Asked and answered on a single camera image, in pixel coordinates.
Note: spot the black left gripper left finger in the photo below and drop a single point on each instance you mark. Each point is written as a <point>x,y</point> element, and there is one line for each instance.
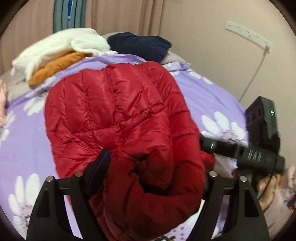
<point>49,219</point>

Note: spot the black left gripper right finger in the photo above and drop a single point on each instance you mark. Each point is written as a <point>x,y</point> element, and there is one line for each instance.
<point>244,220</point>

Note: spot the red puffer jacket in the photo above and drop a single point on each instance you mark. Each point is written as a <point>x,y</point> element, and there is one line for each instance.
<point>156,176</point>

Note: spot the pink sleeve right forearm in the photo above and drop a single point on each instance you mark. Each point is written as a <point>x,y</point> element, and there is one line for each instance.
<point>278,212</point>

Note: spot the person right hand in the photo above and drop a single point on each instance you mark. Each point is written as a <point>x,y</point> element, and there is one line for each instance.
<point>266,186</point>

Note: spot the purple floral bed sheet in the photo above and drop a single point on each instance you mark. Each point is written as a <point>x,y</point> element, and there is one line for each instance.
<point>26,158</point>

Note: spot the pink folded garment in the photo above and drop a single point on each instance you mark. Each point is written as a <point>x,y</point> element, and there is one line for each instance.
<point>2,103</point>

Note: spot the navy blue fleece garment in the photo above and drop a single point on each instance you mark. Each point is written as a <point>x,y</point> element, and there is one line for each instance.
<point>150,48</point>

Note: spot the orange folded garment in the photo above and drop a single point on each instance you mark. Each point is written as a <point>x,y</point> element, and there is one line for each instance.
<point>55,66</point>

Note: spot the white fleece garment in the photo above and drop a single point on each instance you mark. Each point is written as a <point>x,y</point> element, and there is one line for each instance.
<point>37,55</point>

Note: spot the teal window curtain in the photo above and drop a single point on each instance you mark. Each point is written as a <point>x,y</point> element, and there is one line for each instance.
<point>69,14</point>

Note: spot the white wall power strip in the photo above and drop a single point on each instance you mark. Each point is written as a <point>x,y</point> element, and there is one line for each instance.
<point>250,35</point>

